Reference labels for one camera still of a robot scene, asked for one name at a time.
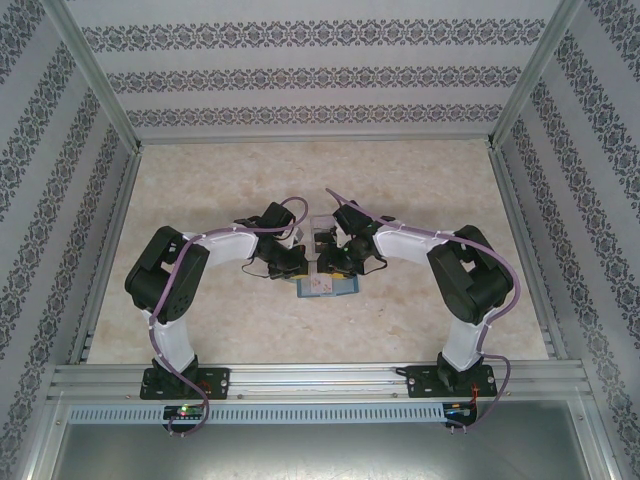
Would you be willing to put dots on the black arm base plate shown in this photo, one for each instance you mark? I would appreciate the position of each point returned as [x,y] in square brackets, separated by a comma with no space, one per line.
[420,382]
[215,382]

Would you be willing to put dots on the aluminium frame post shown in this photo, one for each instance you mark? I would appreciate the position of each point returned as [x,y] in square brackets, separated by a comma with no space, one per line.
[531,75]
[95,75]

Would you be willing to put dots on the teal leather card holder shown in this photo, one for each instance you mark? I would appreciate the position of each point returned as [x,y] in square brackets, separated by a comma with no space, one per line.
[345,289]

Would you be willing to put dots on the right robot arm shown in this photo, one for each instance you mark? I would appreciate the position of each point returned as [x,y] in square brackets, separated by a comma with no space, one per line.
[405,245]

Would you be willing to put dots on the aluminium side rail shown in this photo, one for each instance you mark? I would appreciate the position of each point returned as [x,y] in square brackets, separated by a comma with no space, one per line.
[109,250]
[525,250]

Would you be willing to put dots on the white pink credit card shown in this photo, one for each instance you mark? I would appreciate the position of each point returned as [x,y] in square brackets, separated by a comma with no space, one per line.
[322,284]

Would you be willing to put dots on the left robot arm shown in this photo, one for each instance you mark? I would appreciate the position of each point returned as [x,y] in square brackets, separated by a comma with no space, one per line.
[225,250]

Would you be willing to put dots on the grey metal sheet panel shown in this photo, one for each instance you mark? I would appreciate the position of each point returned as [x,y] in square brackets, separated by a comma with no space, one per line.
[320,455]

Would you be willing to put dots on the aluminium mounting rail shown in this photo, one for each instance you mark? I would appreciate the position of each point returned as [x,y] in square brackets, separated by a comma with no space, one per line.
[310,380]

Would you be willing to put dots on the black credit card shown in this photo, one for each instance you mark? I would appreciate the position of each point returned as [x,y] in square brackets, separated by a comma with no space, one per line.
[322,240]

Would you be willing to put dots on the small controller board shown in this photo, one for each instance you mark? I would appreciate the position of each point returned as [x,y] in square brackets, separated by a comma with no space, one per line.
[460,410]
[185,412]

